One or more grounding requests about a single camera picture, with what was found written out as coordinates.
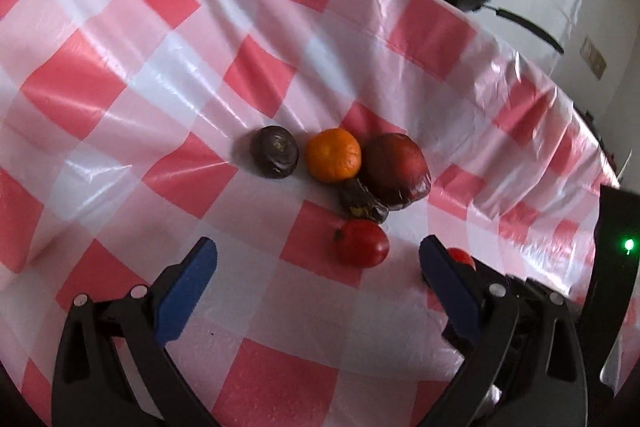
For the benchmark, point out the red white checkered tablecloth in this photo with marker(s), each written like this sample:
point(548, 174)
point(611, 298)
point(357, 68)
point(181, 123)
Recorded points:
point(150, 57)

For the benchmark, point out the small orange tangerine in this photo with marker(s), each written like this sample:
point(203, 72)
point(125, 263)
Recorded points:
point(333, 155)

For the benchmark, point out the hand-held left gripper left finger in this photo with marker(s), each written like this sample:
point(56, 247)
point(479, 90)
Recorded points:
point(186, 289)

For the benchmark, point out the dark purple passion fruit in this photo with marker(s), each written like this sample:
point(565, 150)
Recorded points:
point(275, 152)

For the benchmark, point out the small dark wrinkled fruit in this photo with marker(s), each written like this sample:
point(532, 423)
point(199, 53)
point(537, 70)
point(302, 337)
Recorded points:
point(361, 203)

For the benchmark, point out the wall outlet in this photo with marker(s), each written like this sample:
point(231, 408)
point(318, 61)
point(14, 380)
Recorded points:
point(594, 59)

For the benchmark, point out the dark red apple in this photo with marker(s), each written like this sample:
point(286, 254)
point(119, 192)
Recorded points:
point(397, 170)

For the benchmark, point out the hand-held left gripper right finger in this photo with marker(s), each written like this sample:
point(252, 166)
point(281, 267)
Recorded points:
point(450, 289)

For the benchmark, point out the small red cherry tomato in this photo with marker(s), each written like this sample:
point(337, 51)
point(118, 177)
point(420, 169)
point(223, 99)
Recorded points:
point(461, 256)

